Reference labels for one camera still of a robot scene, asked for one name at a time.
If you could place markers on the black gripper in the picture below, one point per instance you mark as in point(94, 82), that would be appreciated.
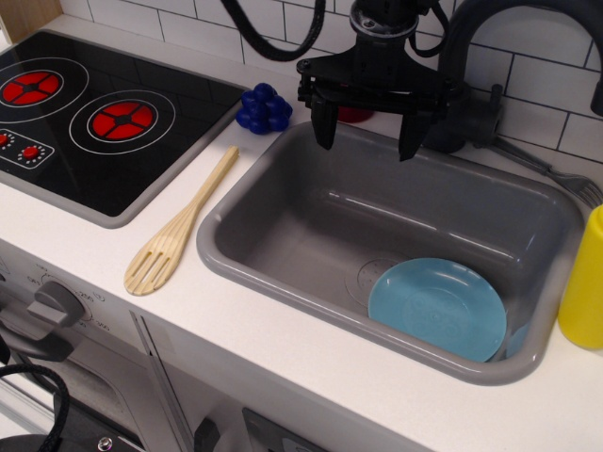
point(376, 77)

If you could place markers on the blue toy blueberries cluster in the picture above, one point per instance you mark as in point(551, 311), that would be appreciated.
point(263, 110)

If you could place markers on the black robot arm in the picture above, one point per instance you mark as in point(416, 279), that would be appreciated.
point(393, 23)

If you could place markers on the grey plastic sink basin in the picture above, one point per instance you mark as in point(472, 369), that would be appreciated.
point(315, 229)

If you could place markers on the light blue plastic plate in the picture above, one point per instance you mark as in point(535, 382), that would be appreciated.
point(442, 303)

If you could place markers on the red round object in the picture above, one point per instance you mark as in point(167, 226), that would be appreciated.
point(354, 115)

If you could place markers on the grey metal fork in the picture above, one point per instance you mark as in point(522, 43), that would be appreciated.
point(581, 187)

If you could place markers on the wooden slotted spatula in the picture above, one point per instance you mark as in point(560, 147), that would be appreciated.
point(157, 260)

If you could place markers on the black toy stove top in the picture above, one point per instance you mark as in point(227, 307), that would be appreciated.
point(99, 133)

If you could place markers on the yellow plastic bottle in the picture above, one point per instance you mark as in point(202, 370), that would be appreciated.
point(580, 314)

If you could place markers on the grey oven knob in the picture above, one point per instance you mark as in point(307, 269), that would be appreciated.
point(56, 305)

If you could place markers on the wooden side panel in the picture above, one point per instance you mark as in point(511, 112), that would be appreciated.
point(21, 18)

